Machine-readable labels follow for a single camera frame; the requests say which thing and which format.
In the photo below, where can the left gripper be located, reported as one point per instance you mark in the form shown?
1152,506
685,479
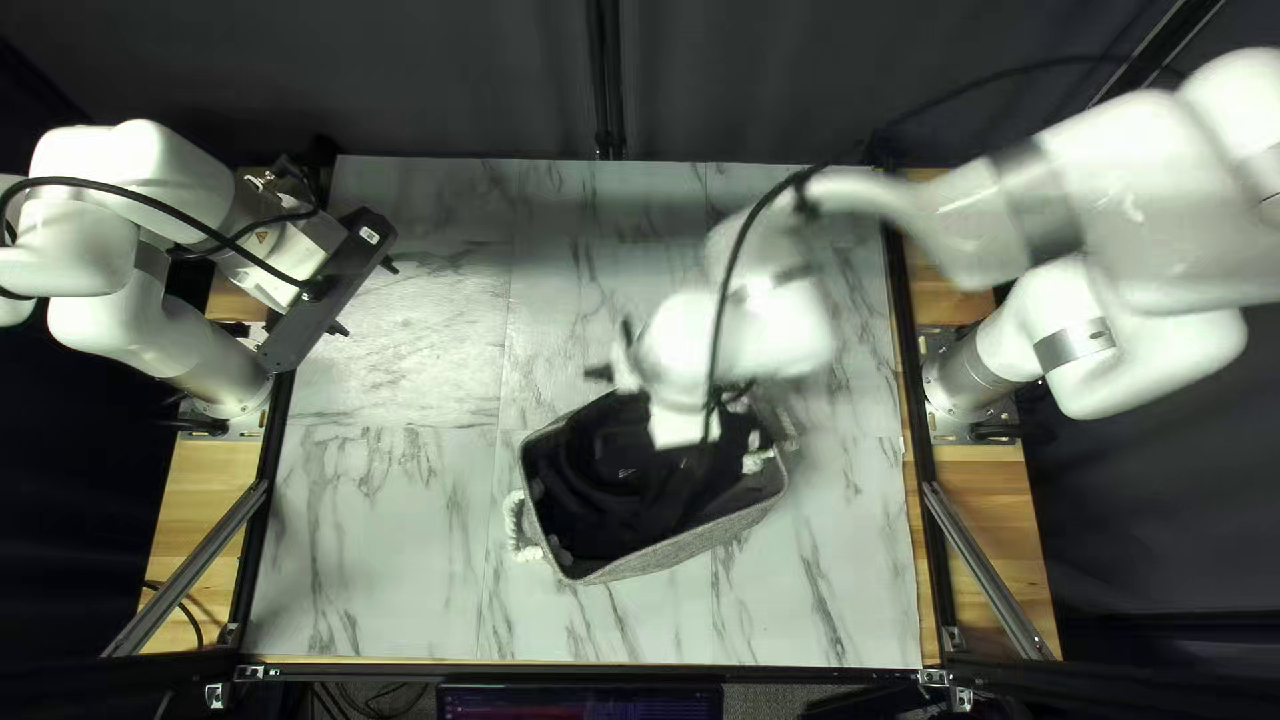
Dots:
285,245

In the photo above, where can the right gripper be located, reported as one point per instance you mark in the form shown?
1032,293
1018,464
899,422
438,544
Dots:
680,425

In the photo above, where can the black sweatshirt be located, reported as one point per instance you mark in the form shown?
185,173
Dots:
620,480

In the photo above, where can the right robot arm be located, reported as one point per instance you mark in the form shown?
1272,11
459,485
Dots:
1100,190

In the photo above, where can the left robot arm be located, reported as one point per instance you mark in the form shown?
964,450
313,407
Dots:
130,170

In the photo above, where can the grey fabric basket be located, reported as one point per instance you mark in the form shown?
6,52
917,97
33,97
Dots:
690,545

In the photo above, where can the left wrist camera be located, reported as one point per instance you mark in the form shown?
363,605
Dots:
325,290

